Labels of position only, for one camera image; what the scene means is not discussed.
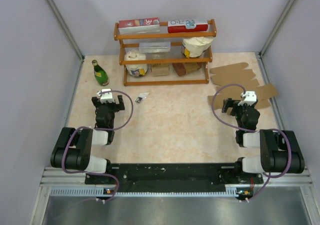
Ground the brown cardboard box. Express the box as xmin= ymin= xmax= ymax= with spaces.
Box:
xmin=210 ymin=62 xmax=278 ymax=110

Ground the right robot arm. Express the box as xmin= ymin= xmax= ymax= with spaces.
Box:
xmin=222 ymin=98 xmax=305 ymax=183

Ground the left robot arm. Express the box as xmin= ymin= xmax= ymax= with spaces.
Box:
xmin=50 ymin=95 xmax=125 ymax=184

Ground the red silver foil box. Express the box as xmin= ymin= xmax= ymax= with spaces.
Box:
xmin=118 ymin=17 xmax=160 ymax=35

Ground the red white carton box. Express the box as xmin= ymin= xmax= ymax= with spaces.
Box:
xmin=167 ymin=19 xmax=209 ymax=33

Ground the small clear plastic packet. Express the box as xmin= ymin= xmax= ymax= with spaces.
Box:
xmin=134 ymin=92 xmax=149 ymax=104

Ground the green glass bottle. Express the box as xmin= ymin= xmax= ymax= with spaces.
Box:
xmin=91 ymin=59 xmax=109 ymax=86

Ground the small white flour bag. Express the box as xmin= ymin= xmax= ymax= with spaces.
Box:
xmin=124 ymin=48 xmax=149 ymax=78

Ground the tan cardboard block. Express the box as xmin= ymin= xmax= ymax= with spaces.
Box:
xmin=151 ymin=63 xmax=170 ymax=77

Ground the brown brick package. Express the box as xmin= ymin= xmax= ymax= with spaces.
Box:
xmin=172 ymin=62 xmax=202 ymax=77

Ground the wooden three-tier shelf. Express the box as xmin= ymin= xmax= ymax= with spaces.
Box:
xmin=113 ymin=19 xmax=217 ymax=87

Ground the large white paper bag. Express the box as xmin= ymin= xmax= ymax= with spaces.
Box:
xmin=181 ymin=36 xmax=215 ymax=58

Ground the clear plastic container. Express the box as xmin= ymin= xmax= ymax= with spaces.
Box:
xmin=139 ymin=42 xmax=171 ymax=54

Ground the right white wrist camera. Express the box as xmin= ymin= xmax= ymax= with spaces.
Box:
xmin=238 ymin=91 xmax=258 ymax=106

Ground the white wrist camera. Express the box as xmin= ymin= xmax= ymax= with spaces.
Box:
xmin=96 ymin=88 xmax=115 ymax=104
xmin=238 ymin=91 xmax=258 ymax=106

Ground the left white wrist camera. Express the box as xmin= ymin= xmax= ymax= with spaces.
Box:
xmin=96 ymin=88 xmax=115 ymax=104

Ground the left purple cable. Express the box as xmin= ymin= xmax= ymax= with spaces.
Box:
xmin=61 ymin=89 xmax=134 ymax=205

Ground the purple cable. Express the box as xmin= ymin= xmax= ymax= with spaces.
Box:
xmin=61 ymin=89 xmax=134 ymax=205
xmin=211 ymin=83 xmax=293 ymax=202

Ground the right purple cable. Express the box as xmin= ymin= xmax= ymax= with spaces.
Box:
xmin=211 ymin=83 xmax=293 ymax=202

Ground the grey slotted cable duct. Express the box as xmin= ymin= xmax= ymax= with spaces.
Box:
xmin=50 ymin=187 xmax=252 ymax=198

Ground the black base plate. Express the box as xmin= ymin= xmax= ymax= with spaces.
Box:
xmin=84 ymin=162 xmax=265 ymax=193

